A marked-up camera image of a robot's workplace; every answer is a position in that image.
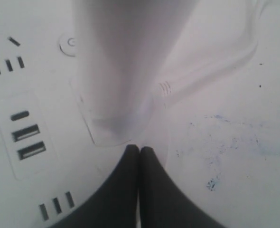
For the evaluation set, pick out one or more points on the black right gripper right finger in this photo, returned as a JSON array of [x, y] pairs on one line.
[[162, 203]]

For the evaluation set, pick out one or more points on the white desk lamp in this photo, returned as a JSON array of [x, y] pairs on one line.
[[49, 165]]

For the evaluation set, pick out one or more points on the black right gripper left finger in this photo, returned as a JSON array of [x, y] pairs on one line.
[[114, 204]]

